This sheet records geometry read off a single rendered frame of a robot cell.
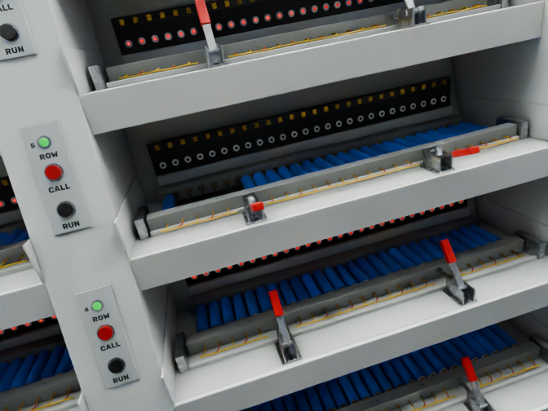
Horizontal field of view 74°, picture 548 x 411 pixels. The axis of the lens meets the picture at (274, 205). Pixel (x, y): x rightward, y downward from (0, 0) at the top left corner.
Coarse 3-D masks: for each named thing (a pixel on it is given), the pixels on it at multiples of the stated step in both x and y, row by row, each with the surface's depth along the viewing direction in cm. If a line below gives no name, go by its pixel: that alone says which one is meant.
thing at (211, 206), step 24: (432, 144) 53; (456, 144) 54; (480, 144) 55; (336, 168) 52; (360, 168) 51; (384, 168) 52; (240, 192) 50; (264, 192) 49; (288, 192) 50; (312, 192) 49; (168, 216) 48; (192, 216) 48
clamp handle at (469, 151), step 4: (436, 148) 49; (440, 148) 49; (464, 148) 45; (468, 148) 43; (472, 148) 43; (476, 148) 43; (436, 152) 49; (440, 152) 49; (452, 152) 46; (456, 152) 45; (460, 152) 45; (464, 152) 44; (468, 152) 43; (472, 152) 43; (476, 152) 43; (440, 156) 49; (444, 156) 48; (448, 156) 47; (452, 156) 46; (456, 156) 45; (460, 156) 45
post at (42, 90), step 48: (48, 0) 39; (48, 48) 39; (96, 48) 55; (0, 96) 39; (48, 96) 39; (0, 144) 39; (96, 144) 42; (96, 192) 41; (48, 240) 41; (96, 240) 42; (48, 288) 41; (144, 336) 44; (96, 384) 43; (144, 384) 44
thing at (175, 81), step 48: (240, 0) 57; (288, 0) 59; (336, 0) 61; (384, 0) 63; (432, 0) 64; (480, 0) 54; (528, 0) 50; (144, 48) 57; (192, 48) 58; (240, 48) 49; (288, 48) 48; (336, 48) 44; (384, 48) 46; (432, 48) 47; (480, 48) 49; (96, 96) 40; (144, 96) 42; (192, 96) 43; (240, 96) 44
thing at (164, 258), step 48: (288, 144) 62; (528, 144) 53; (336, 192) 50; (384, 192) 47; (432, 192) 49; (480, 192) 51; (144, 240) 47; (192, 240) 44; (240, 240) 45; (288, 240) 46; (144, 288) 44
